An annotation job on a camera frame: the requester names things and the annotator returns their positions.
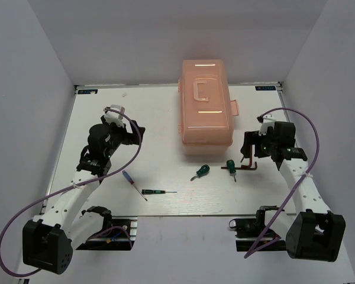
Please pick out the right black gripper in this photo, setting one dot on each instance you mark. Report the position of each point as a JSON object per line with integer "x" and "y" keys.
{"x": 252, "y": 138}

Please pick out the brown hex key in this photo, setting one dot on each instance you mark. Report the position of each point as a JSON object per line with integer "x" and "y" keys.
{"x": 247, "y": 167}
{"x": 248, "y": 142}

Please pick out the blue handled screwdriver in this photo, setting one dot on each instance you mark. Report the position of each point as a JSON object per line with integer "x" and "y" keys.
{"x": 130, "y": 180}

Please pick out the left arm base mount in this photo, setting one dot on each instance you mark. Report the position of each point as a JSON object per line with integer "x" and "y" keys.
{"x": 121, "y": 237}

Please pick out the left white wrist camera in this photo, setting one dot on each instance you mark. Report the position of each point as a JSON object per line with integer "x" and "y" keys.
{"x": 114, "y": 114}

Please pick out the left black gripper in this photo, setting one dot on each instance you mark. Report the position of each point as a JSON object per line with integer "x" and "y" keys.
{"x": 130, "y": 138}

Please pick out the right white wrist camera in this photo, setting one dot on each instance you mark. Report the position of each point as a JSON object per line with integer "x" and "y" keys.
{"x": 266, "y": 121}

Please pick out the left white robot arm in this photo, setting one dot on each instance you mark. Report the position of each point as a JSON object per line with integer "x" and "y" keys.
{"x": 48, "y": 241}

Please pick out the black green precision screwdriver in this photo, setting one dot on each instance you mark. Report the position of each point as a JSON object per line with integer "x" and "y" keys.
{"x": 155, "y": 192}

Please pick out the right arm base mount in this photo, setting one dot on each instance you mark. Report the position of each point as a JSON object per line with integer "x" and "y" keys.
{"x": 247, "y": 230}

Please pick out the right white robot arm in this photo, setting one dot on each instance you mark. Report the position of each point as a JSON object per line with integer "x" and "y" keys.
{"x": 315, "y": 233}

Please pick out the pink plastic toolbox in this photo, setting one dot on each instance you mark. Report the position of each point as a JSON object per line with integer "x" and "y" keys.
{"x": 206, "y": 125}

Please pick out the green orange stubby screwdriver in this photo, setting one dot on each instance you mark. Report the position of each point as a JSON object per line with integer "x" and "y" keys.
{"x": 231, "y": 168}

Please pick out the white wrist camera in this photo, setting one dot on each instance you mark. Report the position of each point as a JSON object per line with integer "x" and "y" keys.
{"x": 266, "y": 121}
{"x": 114, "y": 114}

